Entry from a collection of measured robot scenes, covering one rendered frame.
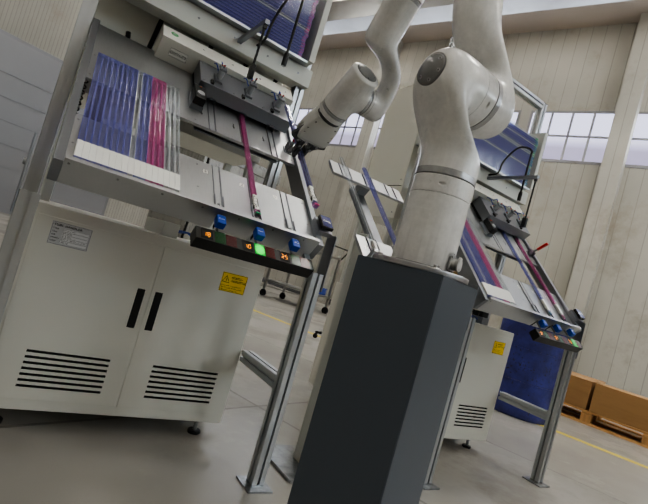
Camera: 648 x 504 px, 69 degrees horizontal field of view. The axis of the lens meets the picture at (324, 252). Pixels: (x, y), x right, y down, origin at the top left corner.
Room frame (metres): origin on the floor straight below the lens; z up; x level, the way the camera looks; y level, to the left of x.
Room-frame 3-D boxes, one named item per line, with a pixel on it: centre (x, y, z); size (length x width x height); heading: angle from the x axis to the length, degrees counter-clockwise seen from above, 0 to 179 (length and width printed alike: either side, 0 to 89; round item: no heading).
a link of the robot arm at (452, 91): (0.91, -0.16, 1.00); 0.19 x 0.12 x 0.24; 127
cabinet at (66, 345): (1.71, 0.64, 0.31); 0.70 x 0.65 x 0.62; 122
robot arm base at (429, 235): (0.93, -0.19, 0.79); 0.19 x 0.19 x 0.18
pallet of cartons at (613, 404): (4.49, -2.87, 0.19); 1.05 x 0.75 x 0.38; 52
